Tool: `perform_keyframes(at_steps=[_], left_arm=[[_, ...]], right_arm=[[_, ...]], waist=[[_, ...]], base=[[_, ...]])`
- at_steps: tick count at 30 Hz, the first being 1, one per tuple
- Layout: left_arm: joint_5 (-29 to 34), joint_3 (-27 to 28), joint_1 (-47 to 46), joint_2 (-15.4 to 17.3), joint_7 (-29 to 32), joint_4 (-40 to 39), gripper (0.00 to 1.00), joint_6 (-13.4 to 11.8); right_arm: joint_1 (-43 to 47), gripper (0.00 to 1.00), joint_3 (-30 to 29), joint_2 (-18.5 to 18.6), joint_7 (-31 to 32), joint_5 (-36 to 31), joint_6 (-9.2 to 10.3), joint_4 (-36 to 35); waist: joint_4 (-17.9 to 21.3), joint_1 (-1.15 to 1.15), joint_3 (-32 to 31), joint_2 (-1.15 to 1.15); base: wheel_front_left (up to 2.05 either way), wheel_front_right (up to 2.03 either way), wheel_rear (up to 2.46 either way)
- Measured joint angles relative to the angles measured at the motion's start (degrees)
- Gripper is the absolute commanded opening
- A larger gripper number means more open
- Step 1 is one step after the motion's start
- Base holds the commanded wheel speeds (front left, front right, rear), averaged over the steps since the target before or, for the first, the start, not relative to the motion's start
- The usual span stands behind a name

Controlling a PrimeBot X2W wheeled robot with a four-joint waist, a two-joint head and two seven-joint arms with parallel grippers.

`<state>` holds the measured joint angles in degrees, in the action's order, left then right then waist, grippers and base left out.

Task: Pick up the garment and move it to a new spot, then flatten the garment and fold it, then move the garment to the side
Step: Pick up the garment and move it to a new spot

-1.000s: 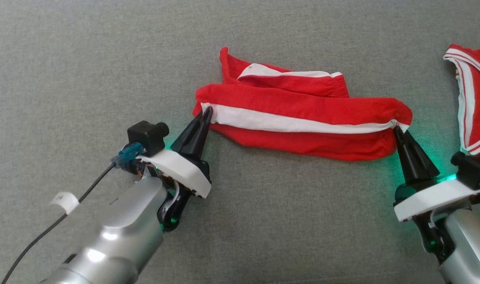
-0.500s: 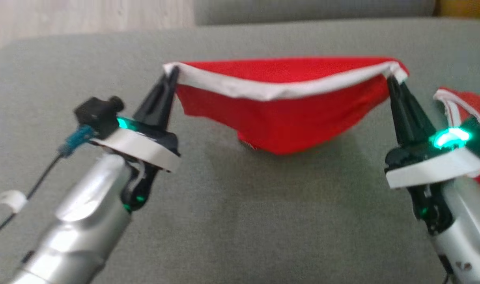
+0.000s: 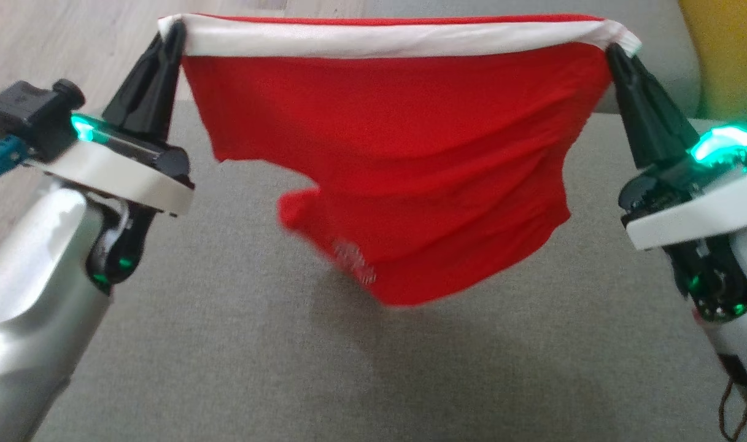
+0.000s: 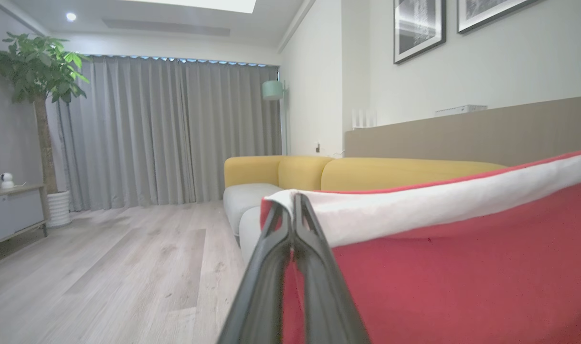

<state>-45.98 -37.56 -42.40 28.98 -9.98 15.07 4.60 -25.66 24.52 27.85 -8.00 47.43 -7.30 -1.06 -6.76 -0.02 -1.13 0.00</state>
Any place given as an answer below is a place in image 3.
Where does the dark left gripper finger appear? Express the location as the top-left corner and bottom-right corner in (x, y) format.
(101, 32), (165, 137)
(141, 20), (188, 147)

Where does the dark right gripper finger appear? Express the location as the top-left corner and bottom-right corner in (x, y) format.
(605, 43), (672, 171)
(622, 52), (700, 163)

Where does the large grey sofa ottoman cushion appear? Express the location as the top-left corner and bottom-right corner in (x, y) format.
(33, 101), (747, 442)

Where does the yellow cushion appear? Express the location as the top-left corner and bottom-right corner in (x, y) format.
(679, 0), (747, 122)

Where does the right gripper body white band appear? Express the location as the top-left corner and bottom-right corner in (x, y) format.
(619, 118), (747, 251)

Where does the small grey sofa seat cushion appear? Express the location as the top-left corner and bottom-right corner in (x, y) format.
(361, 0), (702, 118)

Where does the red shorts white waistband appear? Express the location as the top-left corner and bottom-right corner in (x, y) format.
(157, 12), (643, 308)

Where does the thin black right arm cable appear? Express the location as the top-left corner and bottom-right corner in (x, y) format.
(717, 376), (747, 442)

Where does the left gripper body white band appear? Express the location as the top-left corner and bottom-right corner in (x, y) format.
(25, 112), (196, 217)

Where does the blue left camera cable plug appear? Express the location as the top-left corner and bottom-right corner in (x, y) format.
(0, 135), (31, 196)

